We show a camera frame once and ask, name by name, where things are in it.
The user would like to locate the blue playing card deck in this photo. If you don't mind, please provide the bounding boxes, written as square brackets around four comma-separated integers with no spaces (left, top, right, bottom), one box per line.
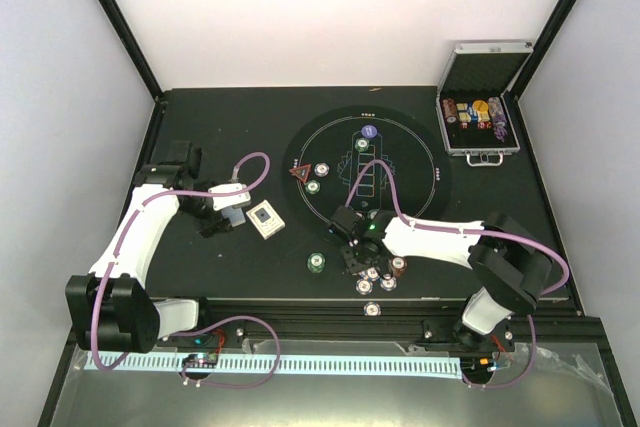
[221,206,246,228]

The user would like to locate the blue chip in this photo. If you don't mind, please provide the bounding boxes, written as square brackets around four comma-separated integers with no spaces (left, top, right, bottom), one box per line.
[379,276,398,292]
[355,279,373,295]
[363,302,381,317]
[366,268,380,281]

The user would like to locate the green poker chip stack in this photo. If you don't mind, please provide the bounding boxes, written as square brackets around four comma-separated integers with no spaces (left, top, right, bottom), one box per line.
[307,252,326,274]

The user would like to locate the brown poker chip stack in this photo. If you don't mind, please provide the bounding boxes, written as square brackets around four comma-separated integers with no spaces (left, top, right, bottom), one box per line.
[389,257,408,278]

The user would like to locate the white playing card box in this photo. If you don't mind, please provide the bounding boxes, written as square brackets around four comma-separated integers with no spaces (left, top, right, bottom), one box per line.
[246,200,286,240]

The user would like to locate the green poker chips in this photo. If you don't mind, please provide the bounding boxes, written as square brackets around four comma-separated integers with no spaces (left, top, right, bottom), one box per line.
[354,138,369,152]
[305,180,321,195]

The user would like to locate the red triangular marker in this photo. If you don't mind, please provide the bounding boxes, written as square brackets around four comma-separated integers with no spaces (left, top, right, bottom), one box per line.
[289,164,312,185]

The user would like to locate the purple small blind button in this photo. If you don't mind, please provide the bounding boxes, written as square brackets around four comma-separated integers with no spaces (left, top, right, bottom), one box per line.
[360,124,378,142]

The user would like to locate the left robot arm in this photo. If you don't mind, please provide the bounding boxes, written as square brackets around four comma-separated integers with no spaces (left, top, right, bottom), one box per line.
[65,142,251,353]

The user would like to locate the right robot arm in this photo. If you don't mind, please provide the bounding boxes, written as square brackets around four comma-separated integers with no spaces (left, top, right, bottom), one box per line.
[327,206,552,351]

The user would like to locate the round black poker mat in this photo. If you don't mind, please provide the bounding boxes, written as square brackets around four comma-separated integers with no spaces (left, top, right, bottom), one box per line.
[282,106,452,235]

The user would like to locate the brown chips row in case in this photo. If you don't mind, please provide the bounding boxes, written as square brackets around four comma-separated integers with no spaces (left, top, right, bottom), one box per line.
[441,98,459,124]

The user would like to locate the aluminium poker case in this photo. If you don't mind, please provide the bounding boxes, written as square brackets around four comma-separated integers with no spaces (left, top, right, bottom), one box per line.
[436,40,533,168]

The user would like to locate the yellow button in case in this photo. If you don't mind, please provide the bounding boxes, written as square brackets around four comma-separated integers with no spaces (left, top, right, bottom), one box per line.
[473,100,489,114]

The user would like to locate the purple chips row in case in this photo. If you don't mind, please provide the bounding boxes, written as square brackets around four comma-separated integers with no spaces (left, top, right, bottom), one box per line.
[488,97,508,142]

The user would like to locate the blue chip on rail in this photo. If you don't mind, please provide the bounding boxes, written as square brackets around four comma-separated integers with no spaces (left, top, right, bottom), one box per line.
[363,302,381,317]

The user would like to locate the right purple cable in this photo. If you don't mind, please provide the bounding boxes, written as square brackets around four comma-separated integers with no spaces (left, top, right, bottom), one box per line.
[344,159,571,392]

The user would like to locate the purple cable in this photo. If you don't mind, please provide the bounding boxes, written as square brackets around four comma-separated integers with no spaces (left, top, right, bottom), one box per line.
[92,150,280,390]
[344,159,571,392]

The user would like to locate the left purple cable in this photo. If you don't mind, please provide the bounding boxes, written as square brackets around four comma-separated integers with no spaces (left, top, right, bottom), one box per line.
[92,150,280,390]

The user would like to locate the white slotted cable duct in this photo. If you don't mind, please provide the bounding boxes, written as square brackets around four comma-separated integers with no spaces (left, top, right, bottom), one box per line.
[116,351,462,380]

